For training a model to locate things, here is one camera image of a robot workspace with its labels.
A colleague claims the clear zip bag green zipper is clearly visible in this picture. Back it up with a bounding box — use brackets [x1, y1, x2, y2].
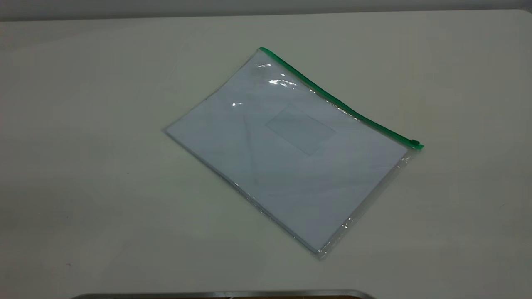
[162, 47, 425, 261]

